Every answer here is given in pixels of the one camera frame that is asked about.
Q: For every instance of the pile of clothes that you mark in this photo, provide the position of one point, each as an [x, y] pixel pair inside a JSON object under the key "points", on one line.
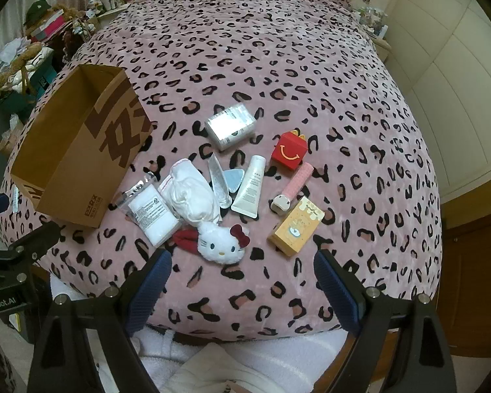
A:
{"points": [[16, 57]]}

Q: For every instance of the white cloth pouch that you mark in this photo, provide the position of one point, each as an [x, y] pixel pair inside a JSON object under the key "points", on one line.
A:
{"points": [[192, 200]]}

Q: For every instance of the cream wardrobe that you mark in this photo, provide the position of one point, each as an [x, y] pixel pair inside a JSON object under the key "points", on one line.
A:
{"points": [[446, 69]]}

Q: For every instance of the silver squeeze tube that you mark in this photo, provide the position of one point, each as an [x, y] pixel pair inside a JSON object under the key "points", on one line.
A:
{"points": [[219, 180]]}

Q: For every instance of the blue triangular makeup puff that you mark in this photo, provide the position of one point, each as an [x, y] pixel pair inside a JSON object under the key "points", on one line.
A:
{"points": [[232, 180]]}

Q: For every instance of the clear cotton pad packet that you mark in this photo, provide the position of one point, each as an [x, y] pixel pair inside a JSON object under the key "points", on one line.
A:
{"points": [[151, 213]]}

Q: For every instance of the pink box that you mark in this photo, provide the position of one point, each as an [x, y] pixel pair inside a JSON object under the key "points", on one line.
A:
{"points": [[49, 26]]}

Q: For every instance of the clear cotton swab box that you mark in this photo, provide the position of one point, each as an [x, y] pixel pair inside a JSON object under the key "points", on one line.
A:
{"points": [[229, 127]]}

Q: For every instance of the brown cardboard box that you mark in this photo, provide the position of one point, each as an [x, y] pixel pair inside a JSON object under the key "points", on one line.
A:
{"points": [[65, 151]]}

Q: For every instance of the beige nightstand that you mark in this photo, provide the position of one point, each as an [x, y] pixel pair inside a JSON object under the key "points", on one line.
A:
{"points": [[376, 47]]}

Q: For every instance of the red toy meal box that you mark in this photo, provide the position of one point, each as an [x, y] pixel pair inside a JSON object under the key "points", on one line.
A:
{"points": [[286, 153]]}

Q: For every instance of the white cat plush toy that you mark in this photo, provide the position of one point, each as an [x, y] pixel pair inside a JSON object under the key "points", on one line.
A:
{"points": [[219, 243]]}

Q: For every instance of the yellow carton box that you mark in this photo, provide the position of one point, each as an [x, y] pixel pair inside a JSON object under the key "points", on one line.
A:
{"points": [[294, 225]]}

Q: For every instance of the pink cosmetic tube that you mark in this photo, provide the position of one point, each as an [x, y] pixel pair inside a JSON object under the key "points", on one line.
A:
{"points": [[296, 182]]}

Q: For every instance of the teal storage box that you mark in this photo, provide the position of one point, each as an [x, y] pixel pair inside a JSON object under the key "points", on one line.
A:
{"points": [[37, 77]]}

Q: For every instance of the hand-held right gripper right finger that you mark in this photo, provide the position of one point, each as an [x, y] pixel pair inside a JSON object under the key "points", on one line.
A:
{"points": [[335, 290]]}

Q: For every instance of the white cream tube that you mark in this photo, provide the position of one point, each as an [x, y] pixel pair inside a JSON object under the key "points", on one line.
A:
{"points": [[247, 188]]}

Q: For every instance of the person's white fluffy robe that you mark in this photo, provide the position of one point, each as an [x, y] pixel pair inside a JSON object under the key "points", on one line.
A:
{"points": [[237, 360]]}

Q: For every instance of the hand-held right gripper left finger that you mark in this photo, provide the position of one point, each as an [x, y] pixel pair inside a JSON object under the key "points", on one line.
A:
{"points": [[151, 290]]}

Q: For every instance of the pink leopard print blanket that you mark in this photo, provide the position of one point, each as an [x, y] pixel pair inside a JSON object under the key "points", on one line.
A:
{"points": [[270, 69]]}

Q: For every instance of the green cap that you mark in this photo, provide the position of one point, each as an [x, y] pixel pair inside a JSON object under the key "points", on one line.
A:
{"points": [[33, 11]]}

